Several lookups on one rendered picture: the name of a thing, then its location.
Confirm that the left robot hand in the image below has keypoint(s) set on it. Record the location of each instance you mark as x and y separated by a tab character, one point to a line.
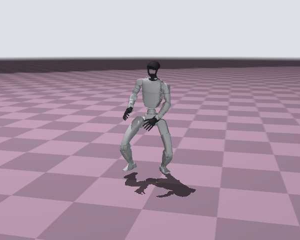
151	122

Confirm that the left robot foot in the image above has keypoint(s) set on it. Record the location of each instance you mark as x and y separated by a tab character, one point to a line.
164	170

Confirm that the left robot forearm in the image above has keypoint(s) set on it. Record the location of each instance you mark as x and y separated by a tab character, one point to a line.
163	110

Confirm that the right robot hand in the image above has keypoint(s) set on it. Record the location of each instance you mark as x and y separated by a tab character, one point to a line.
128	111

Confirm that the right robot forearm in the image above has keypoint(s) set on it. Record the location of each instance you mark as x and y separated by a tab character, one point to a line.
131	102

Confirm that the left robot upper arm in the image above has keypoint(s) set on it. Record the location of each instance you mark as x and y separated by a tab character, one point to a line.
166	92

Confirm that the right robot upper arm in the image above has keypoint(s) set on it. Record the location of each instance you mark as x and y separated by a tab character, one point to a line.
136	88

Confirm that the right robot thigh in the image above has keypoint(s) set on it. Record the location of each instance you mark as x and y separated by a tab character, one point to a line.
133	128

